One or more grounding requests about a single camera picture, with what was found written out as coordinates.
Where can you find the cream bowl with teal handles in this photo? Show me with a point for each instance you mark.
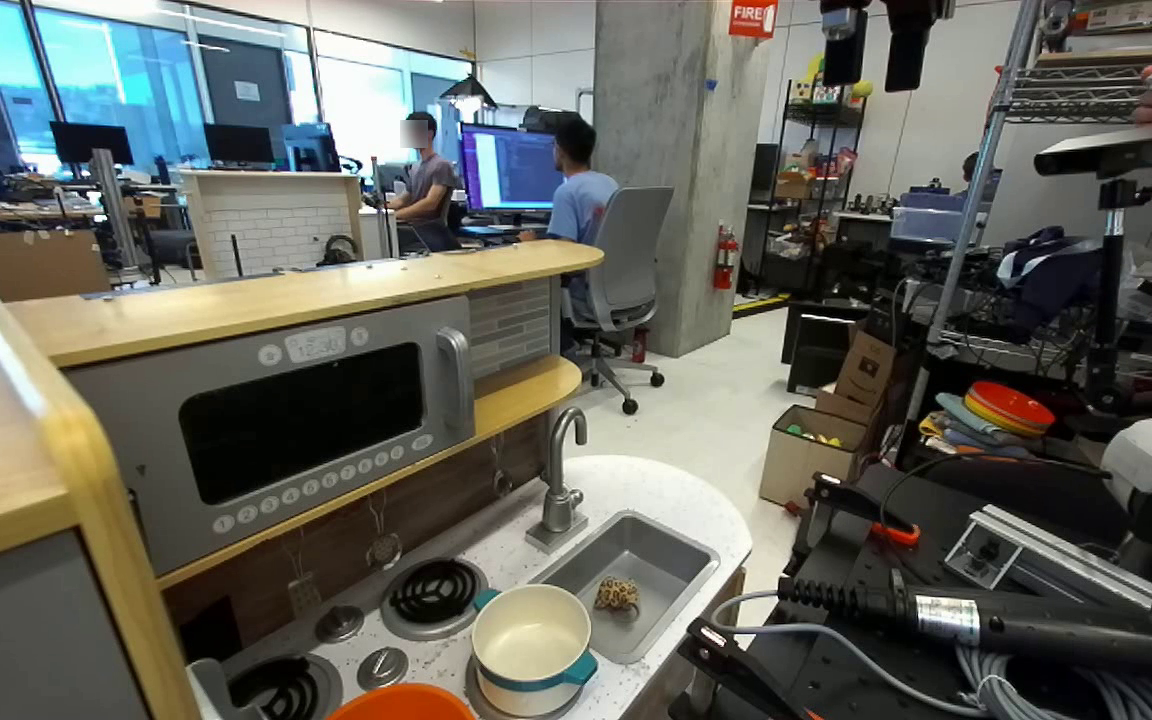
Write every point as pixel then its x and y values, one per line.
pixel 535 651

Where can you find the orange plastic bowl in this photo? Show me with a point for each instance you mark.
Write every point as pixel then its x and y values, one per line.
pixel 406 700

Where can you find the grey office chair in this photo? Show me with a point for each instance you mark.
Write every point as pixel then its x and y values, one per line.
pixel 617 301

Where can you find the wooden toy kitchen shelf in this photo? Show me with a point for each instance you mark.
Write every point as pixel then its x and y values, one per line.
pixel 513 307

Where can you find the silver toy faucet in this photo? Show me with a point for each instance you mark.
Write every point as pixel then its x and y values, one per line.
pixel 561 501

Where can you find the person in blue shirt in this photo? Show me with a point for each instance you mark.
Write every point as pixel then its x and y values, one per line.
pixel 582 189

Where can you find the red fire extinguisher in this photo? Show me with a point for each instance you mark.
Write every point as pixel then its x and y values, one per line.
pixel 727 259

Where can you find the person in grey shirt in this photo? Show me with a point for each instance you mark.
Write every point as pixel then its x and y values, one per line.
pixel 421 204

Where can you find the computer monitor blue screen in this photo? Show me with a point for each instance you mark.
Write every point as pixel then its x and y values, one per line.
pixel 504 169

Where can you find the metal sink basin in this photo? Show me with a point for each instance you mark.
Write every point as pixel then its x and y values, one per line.
pixel 654 557

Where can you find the cardboard box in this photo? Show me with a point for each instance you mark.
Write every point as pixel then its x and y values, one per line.
pixel 806 444

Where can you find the leopard print toy in sink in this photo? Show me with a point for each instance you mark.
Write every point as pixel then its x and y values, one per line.
pixel 621 598

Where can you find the black stove burner coil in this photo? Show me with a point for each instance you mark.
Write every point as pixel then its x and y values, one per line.
pixel 433 598

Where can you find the silver stove knob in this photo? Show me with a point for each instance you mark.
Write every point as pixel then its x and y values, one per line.
pixel 387 666

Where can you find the toy microwave oven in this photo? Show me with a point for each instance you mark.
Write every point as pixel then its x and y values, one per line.
pixel 231 436

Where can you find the stack of coloured plates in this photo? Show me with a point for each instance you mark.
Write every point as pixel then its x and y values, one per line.
pixel 999 410

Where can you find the orange-handled clamp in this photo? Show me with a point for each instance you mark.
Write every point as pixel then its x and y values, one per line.
pixel 881 527

